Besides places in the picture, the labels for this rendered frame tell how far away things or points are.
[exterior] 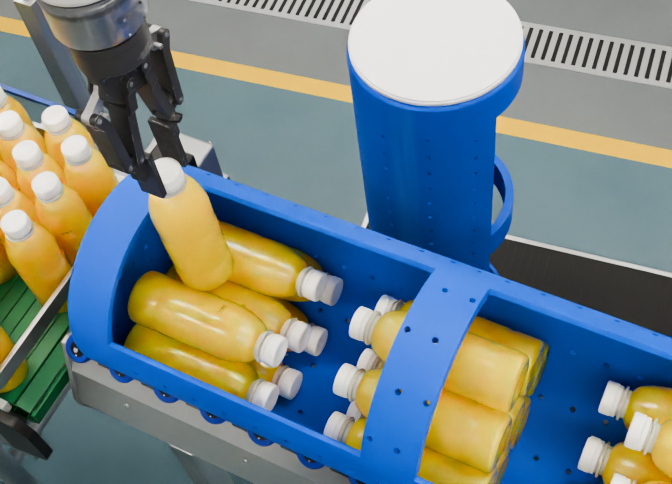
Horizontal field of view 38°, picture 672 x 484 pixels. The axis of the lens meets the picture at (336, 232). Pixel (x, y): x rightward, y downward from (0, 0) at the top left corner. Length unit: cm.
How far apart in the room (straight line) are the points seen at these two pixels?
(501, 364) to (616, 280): 131
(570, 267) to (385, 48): 97
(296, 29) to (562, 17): 81
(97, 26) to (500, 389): 56
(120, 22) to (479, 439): 57
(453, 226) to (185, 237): 74
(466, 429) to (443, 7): 78
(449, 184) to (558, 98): 128
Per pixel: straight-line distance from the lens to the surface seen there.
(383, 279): 131
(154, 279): 125
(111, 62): 92
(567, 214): 265
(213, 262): 119
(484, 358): 109
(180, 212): 111
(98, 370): 146
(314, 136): 283
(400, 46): 158
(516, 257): 239
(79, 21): 88
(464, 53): 157
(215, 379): 122
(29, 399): 152
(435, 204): 170
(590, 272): 238
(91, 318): 122
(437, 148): 158
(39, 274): 147
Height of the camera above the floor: 217
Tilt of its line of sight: 56 degrees down
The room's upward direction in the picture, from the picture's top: 10 degrees counter-clockwise
